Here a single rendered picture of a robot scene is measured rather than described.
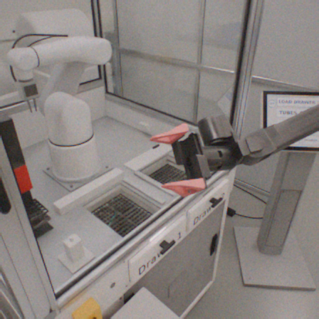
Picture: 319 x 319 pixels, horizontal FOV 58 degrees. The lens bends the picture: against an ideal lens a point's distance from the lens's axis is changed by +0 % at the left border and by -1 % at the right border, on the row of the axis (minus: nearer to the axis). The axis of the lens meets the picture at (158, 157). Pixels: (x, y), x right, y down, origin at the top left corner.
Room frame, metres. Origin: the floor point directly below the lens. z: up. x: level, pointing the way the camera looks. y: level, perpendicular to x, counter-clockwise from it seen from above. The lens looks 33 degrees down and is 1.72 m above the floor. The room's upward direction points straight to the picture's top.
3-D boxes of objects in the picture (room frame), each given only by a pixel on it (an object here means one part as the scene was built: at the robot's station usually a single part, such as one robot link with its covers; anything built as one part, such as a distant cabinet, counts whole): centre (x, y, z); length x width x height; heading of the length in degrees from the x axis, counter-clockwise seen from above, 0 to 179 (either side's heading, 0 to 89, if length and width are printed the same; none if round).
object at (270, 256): (1.35, -0.80, 0.51); 0.50 x 0.45 x 1.02; 176
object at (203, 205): (0.94, -0.22, 0.87); 0.29 x 0.02 x 0.11; 138
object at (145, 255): (0.71, 0.00, 0.87); 0.29 x 0.02 x 0.11; 138
